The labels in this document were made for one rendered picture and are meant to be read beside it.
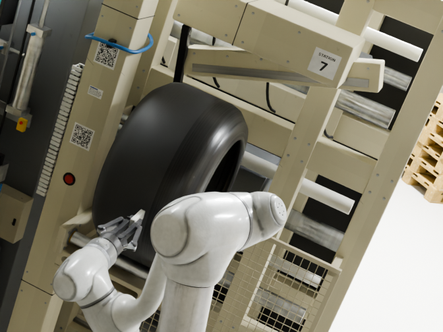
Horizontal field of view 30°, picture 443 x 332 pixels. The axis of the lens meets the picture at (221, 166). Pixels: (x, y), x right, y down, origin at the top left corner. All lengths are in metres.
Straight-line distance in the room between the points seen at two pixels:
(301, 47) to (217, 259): 1.19
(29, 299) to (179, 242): 1.51
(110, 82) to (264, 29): 0.53
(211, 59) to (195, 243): 1.42
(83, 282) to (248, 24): 1.07
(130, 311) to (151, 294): 0.10
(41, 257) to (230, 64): 0.94
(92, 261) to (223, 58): 1.05
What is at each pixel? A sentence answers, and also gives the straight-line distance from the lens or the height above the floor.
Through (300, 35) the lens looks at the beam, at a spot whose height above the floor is 1.75.
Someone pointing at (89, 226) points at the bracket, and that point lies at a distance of 2.92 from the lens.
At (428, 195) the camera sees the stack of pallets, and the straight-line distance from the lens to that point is 7.45.
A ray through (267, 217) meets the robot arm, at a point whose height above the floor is 1.57.
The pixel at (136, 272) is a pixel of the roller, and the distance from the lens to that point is 2.72.
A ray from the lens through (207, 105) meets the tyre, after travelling 2.57.
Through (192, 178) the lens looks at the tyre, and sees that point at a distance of 2.44.
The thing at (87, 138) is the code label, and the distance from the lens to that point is 2.74.
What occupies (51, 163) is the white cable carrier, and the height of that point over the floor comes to 1.06.
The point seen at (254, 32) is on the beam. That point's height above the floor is 1.70.
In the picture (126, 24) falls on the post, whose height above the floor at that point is 1.63.
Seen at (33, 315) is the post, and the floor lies 0.51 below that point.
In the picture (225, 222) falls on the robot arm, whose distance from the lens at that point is 1.65.
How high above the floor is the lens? 2.25
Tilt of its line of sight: 21 degrees down
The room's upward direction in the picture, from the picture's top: 21 degrees clockwise
